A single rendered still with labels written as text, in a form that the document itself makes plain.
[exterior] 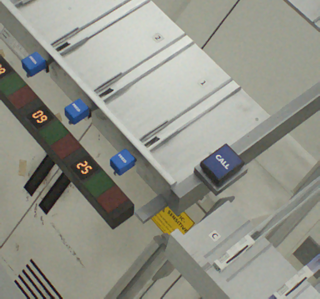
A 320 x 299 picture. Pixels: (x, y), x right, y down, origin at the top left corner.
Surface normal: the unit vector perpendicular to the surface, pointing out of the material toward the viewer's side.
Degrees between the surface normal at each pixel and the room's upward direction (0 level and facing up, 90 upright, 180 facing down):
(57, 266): 90
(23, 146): 90
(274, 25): 90
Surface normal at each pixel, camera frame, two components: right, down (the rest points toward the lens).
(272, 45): -0.51, 0.03
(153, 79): 0.04, -0.50
